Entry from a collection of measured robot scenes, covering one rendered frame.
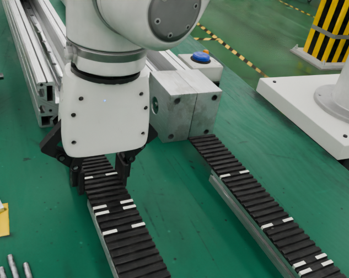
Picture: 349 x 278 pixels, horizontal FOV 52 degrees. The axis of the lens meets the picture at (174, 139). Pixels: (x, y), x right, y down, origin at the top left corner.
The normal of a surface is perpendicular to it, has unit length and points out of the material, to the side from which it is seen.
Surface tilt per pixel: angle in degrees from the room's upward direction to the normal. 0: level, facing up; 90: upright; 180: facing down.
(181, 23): 93
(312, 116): 1
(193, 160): 0
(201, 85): 0
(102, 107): 92
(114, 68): 90
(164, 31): 98
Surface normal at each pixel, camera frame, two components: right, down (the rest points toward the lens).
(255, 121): 0.15, -0.82
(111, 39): 0.18, 0.59
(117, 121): 0.44, 0.55
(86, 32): -0.31, 0.49
